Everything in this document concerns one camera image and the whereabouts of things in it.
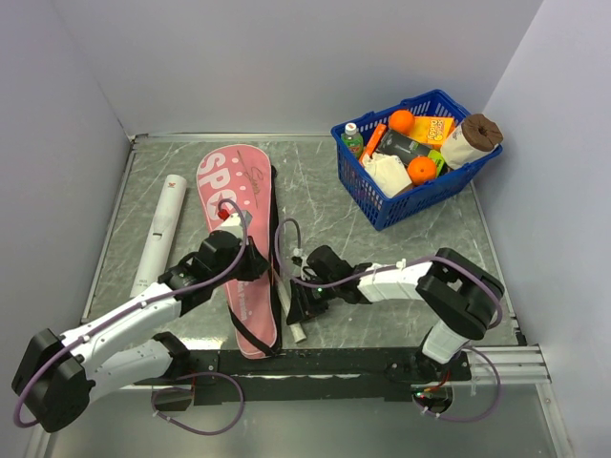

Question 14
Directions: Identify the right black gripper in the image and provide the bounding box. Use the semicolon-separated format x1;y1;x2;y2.
286;275;339;326

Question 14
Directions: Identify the pink badminton racket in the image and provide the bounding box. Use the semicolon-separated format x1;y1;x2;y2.
276;280;306;344

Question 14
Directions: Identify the white shuttlecock tube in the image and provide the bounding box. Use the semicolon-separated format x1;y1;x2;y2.
130;175;187;298

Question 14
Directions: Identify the pink racket cover bag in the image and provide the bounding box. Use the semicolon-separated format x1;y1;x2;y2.
195;144;284;359

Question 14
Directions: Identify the blue plastic basket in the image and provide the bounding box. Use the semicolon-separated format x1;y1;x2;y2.
330;89;503;231

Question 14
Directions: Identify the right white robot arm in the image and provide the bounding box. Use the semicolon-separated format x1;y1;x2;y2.
286;245;505;380

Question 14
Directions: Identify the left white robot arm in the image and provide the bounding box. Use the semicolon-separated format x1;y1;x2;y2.
11;230;270;433

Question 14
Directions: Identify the white cloth bag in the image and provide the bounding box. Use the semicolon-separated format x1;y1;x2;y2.
362;153;412;198

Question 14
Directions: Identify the green drink bottle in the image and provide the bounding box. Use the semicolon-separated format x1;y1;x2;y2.
341;122;364;159

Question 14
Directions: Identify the orange slim box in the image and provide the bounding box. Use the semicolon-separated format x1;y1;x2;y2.
359;123;388;164

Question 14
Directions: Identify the orange fruit front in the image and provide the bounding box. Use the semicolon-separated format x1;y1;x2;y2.
407;156;437;186

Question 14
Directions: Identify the orange fruit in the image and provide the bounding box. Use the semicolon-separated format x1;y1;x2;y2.
407;156;437;186
388;110;415;135

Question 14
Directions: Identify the black packet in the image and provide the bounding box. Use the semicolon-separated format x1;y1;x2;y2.
376;130;431;165

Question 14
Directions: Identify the lime green packet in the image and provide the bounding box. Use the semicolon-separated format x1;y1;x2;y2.
428;149;448;177

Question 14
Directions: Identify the orange fruit back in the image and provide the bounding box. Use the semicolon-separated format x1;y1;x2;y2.
388;110;415;135

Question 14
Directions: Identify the yellow orange snack box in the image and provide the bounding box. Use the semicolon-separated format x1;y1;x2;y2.
408;116;455;150

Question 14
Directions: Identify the brown paper roll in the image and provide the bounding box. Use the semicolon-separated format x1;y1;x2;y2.
440;114;504;170

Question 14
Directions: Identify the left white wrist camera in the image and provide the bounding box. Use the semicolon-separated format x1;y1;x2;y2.
217;209;252;239

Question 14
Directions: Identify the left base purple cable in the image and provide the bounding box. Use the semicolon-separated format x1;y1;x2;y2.
150;371;245;436

